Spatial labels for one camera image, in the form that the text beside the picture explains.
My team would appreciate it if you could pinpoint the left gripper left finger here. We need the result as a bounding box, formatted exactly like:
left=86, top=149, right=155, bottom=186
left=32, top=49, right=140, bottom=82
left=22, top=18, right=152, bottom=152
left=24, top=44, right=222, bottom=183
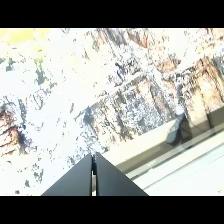
left=41, top=153, right=94, bottom=197

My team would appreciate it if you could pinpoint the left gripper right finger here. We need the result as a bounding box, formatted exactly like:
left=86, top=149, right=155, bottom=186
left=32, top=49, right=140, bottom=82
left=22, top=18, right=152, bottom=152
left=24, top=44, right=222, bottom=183
left=95, top=152, right=150, bottom=197

